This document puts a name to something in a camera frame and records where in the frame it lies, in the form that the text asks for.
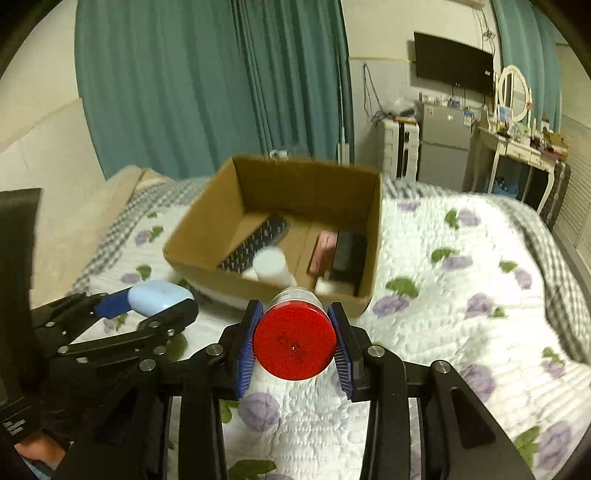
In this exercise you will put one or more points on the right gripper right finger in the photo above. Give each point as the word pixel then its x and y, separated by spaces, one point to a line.
pixel 458 436

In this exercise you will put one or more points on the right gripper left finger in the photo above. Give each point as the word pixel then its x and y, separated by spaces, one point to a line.
pixel 220 371

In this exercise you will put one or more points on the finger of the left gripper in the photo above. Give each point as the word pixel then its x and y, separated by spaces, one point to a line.
pixel 145 342
pixel 101 305

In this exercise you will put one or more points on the red cap white bottle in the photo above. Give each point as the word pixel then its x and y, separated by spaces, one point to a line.
pixel 295 339

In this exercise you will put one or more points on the white plastic cup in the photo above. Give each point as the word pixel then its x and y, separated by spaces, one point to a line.
pixel 269 265

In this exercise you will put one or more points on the pink phone case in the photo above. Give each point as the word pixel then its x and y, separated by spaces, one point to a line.
pixel 323 254

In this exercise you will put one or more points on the black remote control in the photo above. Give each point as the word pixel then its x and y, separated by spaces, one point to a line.
pixel 268 233

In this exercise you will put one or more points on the beige pillow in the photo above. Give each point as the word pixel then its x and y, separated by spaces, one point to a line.
pixel 64 246

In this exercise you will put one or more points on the floral white quilt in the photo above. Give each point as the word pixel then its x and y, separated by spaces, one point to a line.
pixel 473 280

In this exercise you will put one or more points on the brown cardboard box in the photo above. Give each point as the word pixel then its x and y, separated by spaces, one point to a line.
pixel 254 201

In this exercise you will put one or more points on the clear water jug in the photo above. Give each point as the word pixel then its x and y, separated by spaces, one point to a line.
pixel 279 154

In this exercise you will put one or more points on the white louvered wardrobe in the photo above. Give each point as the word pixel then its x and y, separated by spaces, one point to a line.
pixel 573 223

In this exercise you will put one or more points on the blue plastic basket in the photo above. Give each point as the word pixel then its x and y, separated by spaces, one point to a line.
pixel 507 188

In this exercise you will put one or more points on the green curtain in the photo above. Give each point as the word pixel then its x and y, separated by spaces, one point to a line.
pixel 181 86
pixel 528 42

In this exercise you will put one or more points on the white suitcase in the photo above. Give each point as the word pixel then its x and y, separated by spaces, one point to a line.
pixel 398 148

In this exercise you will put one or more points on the white vanity table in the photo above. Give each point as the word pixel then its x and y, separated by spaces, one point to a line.
pixel 503 147

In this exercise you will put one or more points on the grey small fridge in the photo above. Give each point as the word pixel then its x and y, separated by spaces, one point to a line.
pixel 445 146

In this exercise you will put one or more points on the white oval mirror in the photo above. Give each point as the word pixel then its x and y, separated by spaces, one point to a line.
pixel 513 96

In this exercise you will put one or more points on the green right curtain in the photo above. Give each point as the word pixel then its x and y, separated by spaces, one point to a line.
pixel 528 42

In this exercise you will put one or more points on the black wall television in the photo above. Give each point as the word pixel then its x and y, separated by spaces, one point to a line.
pixel 453 63

